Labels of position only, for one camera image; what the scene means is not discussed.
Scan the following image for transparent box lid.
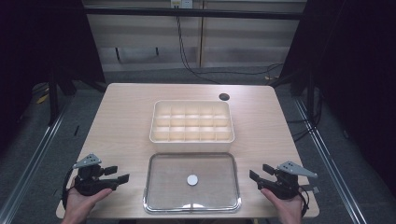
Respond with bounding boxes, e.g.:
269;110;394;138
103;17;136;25
142;151;243;216

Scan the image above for black metal stand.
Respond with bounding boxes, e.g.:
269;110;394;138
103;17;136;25
47;69;78;127

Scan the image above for metal floor rail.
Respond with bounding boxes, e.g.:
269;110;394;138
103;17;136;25
293;96;369;224
0;101;73;224

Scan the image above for long black wall cable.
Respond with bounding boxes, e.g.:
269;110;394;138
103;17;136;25
175;15;284;86

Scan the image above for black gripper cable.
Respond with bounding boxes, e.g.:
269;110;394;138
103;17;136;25
297;186;311;217
61;167;78;210

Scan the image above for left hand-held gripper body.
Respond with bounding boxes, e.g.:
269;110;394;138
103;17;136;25
72;152;120;197

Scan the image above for yellow floor object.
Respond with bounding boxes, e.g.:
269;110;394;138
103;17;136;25
35;92;50;105

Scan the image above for black floor cables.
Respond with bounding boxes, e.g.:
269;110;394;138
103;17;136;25
285;90;323;144

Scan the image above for white compartment storage box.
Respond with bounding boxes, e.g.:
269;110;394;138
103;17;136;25
148;99;235;154

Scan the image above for person's right hand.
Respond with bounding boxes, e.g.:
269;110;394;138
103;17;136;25
260;188;304;224

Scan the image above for black horizontal beam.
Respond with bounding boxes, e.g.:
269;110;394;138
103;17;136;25
83;7;305;21

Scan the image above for black curtain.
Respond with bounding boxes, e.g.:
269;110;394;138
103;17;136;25
270;0;396;190
0;0;106;153

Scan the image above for person's left hand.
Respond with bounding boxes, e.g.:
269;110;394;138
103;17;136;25
61;186;113;224

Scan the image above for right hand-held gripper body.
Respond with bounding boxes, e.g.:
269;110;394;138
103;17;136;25
257;160;318;201

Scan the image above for white wall socket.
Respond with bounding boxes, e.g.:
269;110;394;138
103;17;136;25
169;0;194;9

